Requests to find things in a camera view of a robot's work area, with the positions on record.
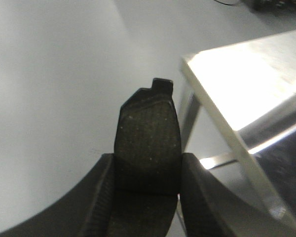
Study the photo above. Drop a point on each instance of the steel table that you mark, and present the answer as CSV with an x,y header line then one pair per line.
x,y
249,91

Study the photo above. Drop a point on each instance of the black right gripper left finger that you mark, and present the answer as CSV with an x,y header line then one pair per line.
x,y
83,212

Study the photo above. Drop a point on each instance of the brake pad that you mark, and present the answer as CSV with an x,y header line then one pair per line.
x,y
147,163

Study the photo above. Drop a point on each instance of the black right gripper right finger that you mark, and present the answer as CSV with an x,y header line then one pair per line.
x,y
211,210

